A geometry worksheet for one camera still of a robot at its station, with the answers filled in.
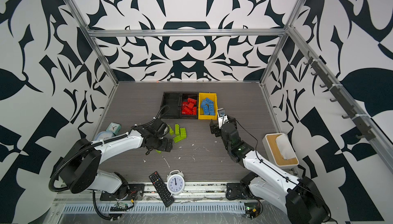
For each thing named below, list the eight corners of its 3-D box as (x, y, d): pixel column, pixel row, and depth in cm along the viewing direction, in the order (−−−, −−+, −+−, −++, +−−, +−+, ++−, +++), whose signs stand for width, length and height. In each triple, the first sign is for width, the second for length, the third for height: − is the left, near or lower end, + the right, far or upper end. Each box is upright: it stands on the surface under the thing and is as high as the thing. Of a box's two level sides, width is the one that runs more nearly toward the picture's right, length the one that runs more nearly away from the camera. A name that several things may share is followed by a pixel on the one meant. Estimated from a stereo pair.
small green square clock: (108, 133, 97) (105, 130, 94) (114, 125, 101) (111, 122, 98) (118, 136, 96) (116, 133, 93) (124, 127, 100) (121, 124, 96)
